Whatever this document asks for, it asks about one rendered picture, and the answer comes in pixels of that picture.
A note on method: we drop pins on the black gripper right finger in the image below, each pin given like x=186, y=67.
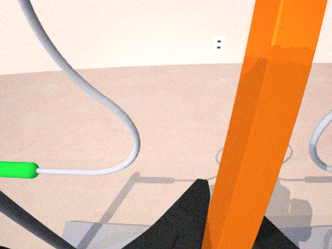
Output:
x=269, y=237

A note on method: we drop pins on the orange handle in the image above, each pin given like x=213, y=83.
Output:
x=279, y=53

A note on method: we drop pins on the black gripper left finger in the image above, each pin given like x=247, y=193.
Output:
x=183, y=224

